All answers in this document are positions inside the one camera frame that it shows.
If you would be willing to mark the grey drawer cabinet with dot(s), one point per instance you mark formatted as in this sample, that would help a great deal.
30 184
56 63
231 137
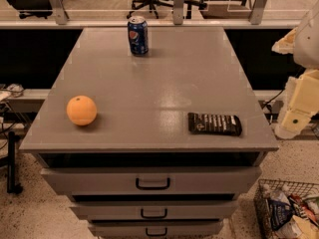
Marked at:
141 131

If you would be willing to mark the yellow snack bag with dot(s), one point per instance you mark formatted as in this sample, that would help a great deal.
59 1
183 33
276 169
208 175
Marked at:
306 230

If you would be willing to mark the middle drawer black handle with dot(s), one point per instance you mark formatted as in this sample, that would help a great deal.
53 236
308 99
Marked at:
153 214

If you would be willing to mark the orange fruit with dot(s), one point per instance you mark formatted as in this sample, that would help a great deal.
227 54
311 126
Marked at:
81 110

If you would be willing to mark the blue pepsi can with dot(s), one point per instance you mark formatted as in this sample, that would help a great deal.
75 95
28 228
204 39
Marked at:
138 35

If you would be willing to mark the black stand leg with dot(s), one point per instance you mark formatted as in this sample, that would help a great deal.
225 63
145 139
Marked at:
12 185

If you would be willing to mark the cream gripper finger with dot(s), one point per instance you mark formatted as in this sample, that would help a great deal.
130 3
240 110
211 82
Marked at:
290 123
286 44

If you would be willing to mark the red snack bag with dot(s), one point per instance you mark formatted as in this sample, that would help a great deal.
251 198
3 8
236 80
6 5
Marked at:
306 207

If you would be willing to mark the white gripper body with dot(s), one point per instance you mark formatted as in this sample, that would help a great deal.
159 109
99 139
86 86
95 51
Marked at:
308 47

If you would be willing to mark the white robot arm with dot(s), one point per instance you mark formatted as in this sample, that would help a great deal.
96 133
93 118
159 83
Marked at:
306 46

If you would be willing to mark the bottom drawer black handle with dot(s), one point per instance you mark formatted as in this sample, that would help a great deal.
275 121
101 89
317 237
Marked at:
156 232

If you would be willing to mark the blue snack bag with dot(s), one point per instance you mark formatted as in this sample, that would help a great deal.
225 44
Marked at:
280 209

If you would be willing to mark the top drawer black handle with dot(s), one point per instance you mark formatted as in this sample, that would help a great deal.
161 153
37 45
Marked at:
152 185

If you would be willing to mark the wire basket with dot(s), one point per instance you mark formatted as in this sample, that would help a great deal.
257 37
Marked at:
264 188

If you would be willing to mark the drawer black handle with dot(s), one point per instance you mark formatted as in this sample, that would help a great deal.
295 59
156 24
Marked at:
152 185
153 214
156 232

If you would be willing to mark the black rxbar chocolate bar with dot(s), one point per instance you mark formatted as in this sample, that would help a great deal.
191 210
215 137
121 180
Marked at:
214 124

